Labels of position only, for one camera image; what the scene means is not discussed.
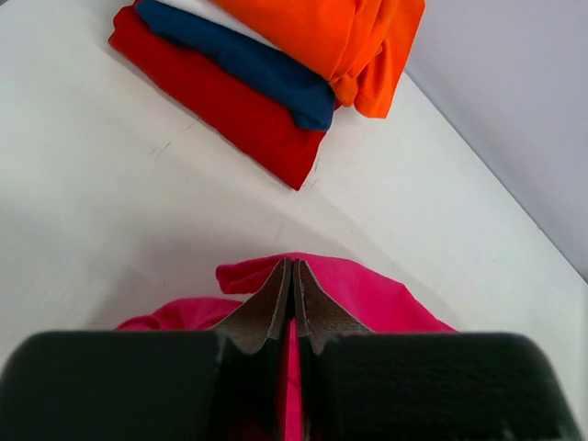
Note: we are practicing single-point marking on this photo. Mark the magenta t shirt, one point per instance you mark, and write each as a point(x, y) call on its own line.
point(382, 304)

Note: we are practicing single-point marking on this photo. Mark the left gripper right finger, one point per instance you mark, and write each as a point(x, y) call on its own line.
point(360, 385)

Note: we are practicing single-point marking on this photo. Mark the red folded t shirt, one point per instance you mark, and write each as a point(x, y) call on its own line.
point(253, 123)

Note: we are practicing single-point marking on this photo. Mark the orange folded t shirt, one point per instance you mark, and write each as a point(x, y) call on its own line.
point(360, 47)

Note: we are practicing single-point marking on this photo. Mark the blue folded t shirt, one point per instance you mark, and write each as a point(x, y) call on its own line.
point(242, 52)

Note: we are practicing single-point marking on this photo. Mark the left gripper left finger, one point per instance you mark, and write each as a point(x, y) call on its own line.
point(219, 384)

